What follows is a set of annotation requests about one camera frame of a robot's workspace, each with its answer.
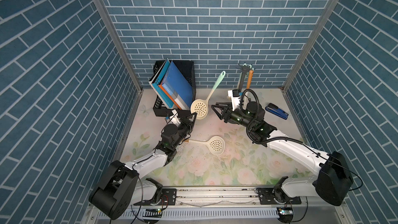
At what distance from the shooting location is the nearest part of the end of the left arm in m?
0.63

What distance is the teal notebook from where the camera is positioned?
2.82 ft

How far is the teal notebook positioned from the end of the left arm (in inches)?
9.0
